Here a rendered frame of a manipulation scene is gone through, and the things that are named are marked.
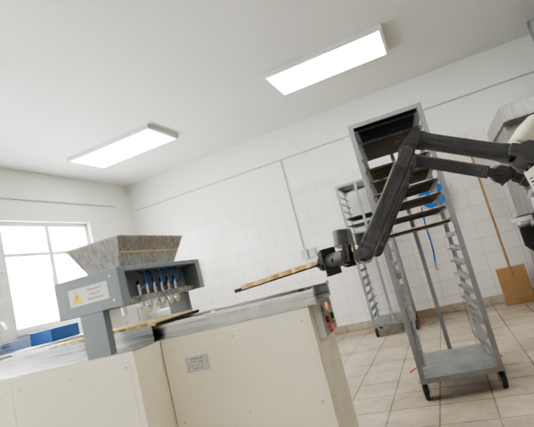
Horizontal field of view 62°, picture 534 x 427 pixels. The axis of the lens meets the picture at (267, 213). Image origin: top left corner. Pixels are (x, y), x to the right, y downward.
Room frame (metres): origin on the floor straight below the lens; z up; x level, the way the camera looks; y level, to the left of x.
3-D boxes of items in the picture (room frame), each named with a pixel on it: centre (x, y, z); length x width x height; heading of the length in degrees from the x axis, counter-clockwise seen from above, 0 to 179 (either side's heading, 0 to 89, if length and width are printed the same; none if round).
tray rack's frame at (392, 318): (5.48, -1.18, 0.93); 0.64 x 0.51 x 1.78; 163
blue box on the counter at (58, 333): (4.89, 2.56, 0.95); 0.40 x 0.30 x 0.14; 163
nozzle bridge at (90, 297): (2.19, 0.70, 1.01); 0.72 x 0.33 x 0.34; 163
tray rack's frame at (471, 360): (3.11, -0.98, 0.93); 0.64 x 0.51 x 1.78; 165
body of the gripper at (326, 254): (1.63, -0.19, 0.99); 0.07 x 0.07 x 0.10; 28
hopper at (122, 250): (2.19, 0.70, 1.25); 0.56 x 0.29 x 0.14; 163
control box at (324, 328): (1.93, -0.13, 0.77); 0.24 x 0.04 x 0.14; 163
